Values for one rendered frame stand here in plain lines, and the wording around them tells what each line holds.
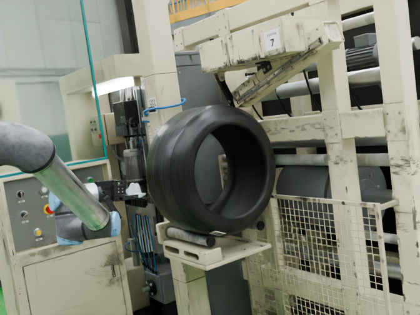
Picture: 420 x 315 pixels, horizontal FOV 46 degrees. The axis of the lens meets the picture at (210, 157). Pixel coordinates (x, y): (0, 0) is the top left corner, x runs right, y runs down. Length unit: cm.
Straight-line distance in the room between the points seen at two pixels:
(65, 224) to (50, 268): 74
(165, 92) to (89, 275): 100
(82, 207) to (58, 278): 100
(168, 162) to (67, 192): 58
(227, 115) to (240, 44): 35
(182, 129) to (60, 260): 96
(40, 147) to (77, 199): 27
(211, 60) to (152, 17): 35
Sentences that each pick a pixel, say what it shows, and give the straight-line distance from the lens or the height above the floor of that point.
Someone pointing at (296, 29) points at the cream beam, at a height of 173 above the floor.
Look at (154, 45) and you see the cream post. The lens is 240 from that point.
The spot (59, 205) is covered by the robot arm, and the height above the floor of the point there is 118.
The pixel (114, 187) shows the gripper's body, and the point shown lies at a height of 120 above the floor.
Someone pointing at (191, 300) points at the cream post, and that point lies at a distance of 255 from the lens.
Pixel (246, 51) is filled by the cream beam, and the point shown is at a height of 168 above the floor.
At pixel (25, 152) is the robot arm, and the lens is 135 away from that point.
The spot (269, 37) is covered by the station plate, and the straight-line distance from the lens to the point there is 210.
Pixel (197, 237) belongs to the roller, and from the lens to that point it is 214.
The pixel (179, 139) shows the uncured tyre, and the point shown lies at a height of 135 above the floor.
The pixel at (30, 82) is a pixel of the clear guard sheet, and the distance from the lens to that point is 252.
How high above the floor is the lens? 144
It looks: 5 degrees down
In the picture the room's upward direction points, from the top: 8 degrees counter-clockwise
